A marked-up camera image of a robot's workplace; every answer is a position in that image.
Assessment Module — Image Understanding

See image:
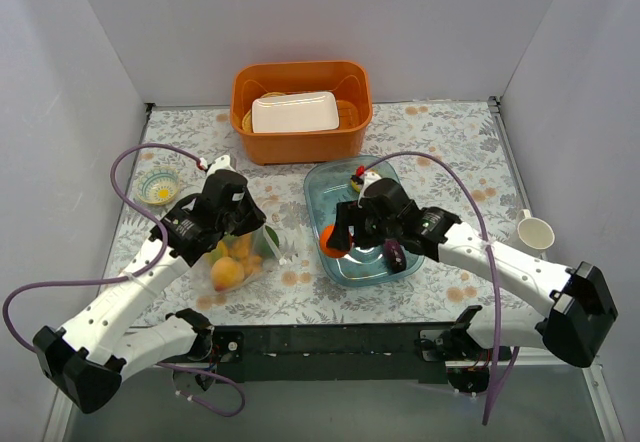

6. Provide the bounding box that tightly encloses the purple eggplant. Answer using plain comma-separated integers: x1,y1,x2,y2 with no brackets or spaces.
383,239,407,273

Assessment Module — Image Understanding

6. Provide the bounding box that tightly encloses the orange ginger root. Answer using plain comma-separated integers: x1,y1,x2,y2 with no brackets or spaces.
229,234,263,276

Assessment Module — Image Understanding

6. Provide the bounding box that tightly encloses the clear zip top bag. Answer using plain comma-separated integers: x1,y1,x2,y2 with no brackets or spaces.
192,225,286,295

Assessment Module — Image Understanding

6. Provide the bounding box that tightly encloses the yellow peach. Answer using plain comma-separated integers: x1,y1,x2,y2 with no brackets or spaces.
210,257,245,292

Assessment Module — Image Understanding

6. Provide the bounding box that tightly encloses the orange tangerine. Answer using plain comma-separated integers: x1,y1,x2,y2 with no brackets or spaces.
319,224,353,259

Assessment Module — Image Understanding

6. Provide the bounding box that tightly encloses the green lime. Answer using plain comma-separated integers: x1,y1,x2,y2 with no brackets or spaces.
264,226,280,247

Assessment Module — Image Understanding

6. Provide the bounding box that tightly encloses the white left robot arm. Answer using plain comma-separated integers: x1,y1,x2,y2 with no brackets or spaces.
33,169,266,414

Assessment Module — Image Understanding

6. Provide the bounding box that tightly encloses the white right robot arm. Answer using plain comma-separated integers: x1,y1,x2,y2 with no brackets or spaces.
319,178,618,368

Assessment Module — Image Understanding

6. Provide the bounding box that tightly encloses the small patterned bowl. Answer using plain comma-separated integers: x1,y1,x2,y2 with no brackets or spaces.
136,167,181,205

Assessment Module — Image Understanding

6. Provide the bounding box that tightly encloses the clear blue plastic tray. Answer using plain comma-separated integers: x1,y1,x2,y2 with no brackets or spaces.
304,155,424,288

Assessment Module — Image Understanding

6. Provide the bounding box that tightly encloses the yellow plate in basket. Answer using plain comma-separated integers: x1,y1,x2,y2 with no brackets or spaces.
241,92,283,133

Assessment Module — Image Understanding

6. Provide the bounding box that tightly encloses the white rectangular dish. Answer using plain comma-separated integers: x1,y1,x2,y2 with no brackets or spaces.
248,91,339,134

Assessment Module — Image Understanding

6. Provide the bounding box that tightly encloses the orange plastic basket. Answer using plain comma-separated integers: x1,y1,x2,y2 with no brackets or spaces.
230,60,373,165

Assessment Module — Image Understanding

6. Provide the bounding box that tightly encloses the white plastic cup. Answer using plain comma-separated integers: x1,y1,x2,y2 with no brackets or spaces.
516,209,555,252

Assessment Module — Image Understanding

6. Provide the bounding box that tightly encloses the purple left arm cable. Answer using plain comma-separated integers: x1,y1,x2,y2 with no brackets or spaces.
1,143,246,418

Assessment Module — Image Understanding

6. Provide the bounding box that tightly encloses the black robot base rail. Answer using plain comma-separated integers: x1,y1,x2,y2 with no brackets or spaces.
169,321,521,388

